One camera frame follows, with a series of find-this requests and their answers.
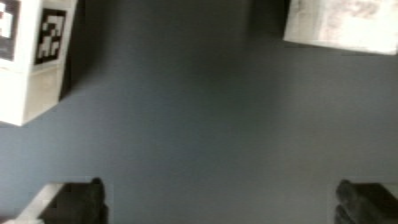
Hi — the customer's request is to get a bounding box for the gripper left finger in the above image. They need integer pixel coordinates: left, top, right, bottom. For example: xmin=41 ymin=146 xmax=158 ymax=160
xmin=11 ymin=178 xmax=109 ymax=224

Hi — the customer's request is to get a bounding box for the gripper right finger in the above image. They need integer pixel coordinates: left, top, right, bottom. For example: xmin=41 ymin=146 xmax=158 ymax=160
xmin=334 ymin=180 xmax=398 ymax=224

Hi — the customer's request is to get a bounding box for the white leg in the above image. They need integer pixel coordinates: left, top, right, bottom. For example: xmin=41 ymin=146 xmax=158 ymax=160
xmin=283 ymin=0 xmax=398 ymax=55
xmin=0 ymin=0 xmax=78 ymax=126

